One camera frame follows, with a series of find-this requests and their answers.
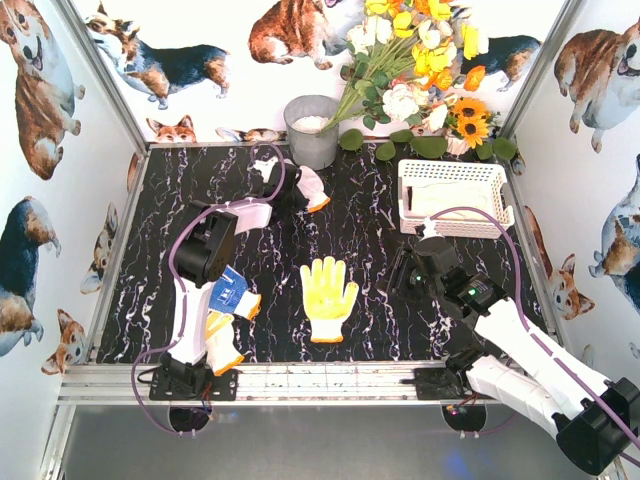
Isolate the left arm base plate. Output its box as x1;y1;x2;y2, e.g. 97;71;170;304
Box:
149;368;239;401

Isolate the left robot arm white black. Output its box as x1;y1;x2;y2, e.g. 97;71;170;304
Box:
166;159;330;377

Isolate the artificial flower bouquet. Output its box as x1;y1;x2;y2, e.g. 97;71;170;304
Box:
323;1;517;160

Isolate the white glove orange cuff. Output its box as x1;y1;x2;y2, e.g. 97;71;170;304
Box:
297;166;331;213

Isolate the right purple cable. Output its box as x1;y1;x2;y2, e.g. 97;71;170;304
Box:
424;207;640;451

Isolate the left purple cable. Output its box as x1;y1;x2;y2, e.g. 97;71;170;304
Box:
130;142;289;440

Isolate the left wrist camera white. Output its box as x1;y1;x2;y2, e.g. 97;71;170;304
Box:
252;157;280;183

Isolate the blue dotted glove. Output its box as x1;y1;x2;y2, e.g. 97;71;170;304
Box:
208;266;262;321

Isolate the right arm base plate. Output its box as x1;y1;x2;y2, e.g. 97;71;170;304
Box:
401;367;475;400

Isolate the yellow coated glove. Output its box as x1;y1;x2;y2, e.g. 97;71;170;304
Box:
205;310;244;377
300;256;359;344

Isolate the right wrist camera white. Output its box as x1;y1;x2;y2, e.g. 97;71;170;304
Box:
416;218;442;240

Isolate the purple cable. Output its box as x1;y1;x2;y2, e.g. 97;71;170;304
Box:
424;207;640;451
130;142;289;440

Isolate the grey metal bucket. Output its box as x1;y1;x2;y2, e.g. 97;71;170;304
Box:
283;95;339;171

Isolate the white perforated storage basket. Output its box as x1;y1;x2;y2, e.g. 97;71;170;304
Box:
398;159;515;239

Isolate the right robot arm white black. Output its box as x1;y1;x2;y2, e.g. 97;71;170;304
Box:
379;236;639;476

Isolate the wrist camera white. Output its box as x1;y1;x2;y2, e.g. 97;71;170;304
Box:
252;157;280;183
416;218;442;240

